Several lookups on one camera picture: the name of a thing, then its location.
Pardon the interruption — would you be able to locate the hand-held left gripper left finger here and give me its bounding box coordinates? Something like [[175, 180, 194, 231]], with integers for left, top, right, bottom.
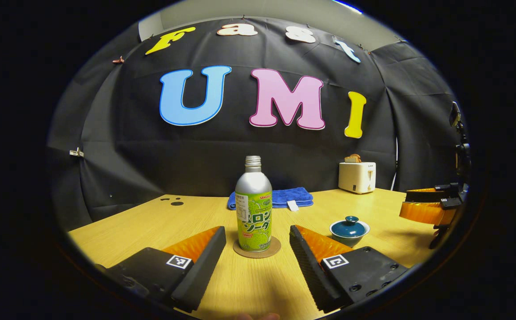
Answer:
[[96, 226, 226, 313]]

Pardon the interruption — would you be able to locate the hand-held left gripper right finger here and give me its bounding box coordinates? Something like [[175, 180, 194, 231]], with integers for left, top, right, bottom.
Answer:
[[289, 225, 409, 313]]

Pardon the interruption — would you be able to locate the white teal teacup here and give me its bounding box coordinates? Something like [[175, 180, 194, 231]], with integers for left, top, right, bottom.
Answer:
[[329, 221, 370, 248]]

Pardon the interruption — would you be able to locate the black backdrop cloth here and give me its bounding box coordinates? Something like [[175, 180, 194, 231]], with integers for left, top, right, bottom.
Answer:
[[47, 17, 467, 232]]

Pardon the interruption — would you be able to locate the blue folded towel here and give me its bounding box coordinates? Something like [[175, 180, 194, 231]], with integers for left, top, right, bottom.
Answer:
[[227, 187, 314, 211]]

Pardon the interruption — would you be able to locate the silver green label water bottle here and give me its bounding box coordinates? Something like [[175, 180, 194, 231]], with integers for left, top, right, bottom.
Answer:
[[235, 156, 273, 252]]

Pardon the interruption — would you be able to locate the white toaster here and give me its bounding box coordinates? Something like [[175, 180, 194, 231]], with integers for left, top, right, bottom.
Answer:
[[338, 162, 377, 194]]

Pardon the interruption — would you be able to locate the round brown coaster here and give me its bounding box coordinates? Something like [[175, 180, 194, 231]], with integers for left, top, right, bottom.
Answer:
[[233, 236, 282, 259]]

